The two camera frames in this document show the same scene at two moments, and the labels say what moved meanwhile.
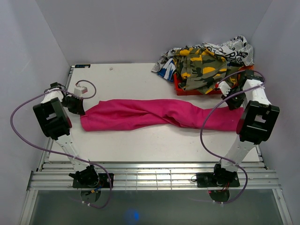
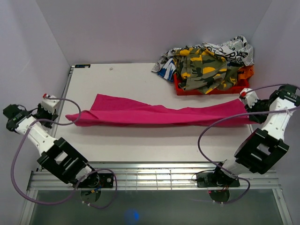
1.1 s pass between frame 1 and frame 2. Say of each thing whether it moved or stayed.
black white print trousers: stayed
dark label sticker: stayed
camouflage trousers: stayed
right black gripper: moved
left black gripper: moved
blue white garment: stayed
